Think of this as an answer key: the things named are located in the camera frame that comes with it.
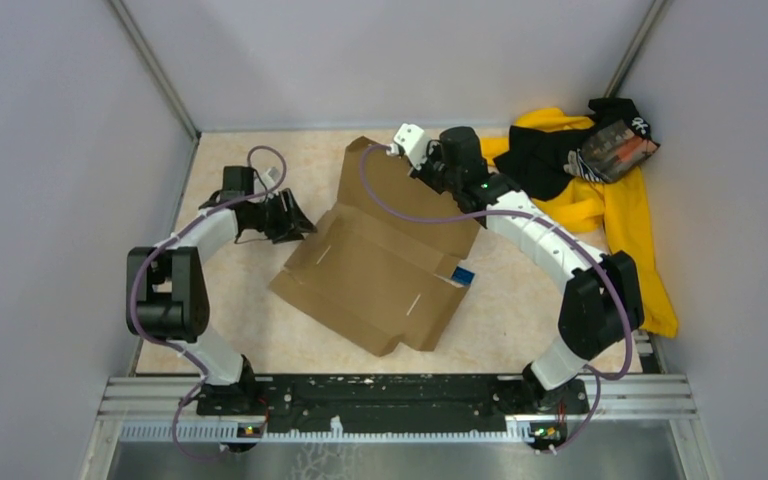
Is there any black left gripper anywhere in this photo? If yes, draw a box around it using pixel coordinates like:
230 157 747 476
248 187 318 244

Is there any brown cardboard box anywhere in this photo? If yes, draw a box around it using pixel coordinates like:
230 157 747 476
269 136 480 357

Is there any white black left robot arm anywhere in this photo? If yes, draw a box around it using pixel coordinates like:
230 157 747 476
126 166 316 414

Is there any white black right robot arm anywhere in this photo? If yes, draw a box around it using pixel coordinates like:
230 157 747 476
393 123 643 412

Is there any black cloth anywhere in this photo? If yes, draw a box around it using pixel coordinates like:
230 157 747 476
485 98 649 200

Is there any small blue block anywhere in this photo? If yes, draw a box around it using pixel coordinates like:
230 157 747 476
450 266 475 286

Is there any patterned grey pouch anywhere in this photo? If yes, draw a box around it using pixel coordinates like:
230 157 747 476
563 116 660 184

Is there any yellow cloth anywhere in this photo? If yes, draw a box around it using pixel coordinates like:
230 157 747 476
479 107 680 339

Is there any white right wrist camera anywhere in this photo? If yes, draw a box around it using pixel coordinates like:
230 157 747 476
388 123 432 170

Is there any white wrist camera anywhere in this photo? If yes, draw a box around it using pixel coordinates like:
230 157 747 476
388 123 432 170
254 167 285 197

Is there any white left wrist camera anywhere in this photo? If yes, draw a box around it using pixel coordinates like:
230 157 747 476
254 167 285 197

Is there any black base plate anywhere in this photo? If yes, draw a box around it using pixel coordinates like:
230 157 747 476
195 374 590 434

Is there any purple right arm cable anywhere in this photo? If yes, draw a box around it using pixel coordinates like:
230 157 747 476
358 143 635 455

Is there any aluminium frame rail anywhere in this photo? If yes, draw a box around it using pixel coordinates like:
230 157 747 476
81 373 719 479

